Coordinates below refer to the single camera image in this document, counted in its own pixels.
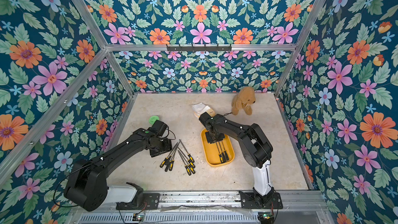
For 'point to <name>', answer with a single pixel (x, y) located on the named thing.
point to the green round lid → (153, 119)
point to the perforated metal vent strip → (170, 218)
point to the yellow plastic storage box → (210, 152)
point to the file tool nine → (188, 170)
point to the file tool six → (188, 154)
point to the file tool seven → (189, 161)
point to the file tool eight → (190, 167)
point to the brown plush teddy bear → (244, 99)
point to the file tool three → (220, 155)
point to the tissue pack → (201, 107)
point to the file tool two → (222, 153)
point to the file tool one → (225, 153)
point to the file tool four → (165, 160)
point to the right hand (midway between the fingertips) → (215, 139)
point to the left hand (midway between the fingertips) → (171, 149)
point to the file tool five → (172, 161)
